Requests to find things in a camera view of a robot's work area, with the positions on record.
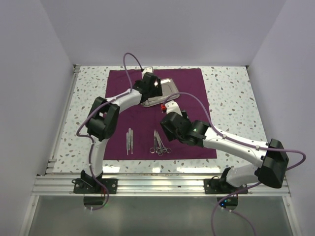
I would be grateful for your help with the steel forceps with rings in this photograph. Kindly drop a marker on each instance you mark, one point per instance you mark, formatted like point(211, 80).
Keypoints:
point(159, 147)

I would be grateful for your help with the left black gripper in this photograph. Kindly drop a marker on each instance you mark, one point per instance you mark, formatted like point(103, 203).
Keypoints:
point(157, 90)

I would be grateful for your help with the steel tweezers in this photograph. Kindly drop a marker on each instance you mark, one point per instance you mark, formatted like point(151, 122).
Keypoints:
point(131, 140)
point(127, 143)

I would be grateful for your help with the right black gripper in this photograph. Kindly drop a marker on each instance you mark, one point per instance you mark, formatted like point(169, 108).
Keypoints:
point(170, 136)

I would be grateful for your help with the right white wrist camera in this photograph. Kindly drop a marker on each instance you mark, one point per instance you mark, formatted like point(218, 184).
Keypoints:
point(171, 107)

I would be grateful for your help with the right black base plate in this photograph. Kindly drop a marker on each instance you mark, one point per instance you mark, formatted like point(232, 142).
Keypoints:
point(215, 185)

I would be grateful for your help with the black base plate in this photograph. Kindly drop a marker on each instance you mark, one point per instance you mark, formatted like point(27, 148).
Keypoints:
point(81, 187)
point(215, 185)

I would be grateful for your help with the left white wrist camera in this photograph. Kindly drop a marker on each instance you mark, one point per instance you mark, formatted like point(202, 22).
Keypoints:
point(148, 69)

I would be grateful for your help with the stainless steel instrument tray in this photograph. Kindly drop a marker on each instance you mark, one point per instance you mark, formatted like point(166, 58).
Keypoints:
point(168, 87)

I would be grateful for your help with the steel surgical scissors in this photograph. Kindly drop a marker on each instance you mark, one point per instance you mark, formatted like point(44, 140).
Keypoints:
point(154, 149)

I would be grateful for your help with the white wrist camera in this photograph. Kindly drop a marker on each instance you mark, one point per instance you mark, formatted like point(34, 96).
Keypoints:
point(148, 69)
point(171, 107)

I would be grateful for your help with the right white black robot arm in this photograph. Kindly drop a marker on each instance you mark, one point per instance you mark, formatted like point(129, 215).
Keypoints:
point(267, 162)

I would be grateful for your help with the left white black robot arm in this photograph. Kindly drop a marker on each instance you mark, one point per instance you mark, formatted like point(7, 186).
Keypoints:
point(102, 121)

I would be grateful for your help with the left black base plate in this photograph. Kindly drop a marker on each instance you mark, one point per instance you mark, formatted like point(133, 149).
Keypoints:
point(81, 187)

